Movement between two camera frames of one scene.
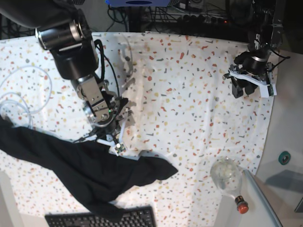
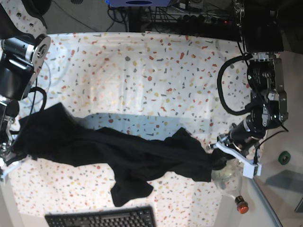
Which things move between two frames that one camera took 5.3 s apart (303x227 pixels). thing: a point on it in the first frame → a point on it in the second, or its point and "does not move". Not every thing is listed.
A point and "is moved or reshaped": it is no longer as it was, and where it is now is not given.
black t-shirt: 98,176 is moved or reshaped
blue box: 140,3 does not move
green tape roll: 284,157 does not move
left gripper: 113,127 → 8,155
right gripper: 254,63 → 245,135
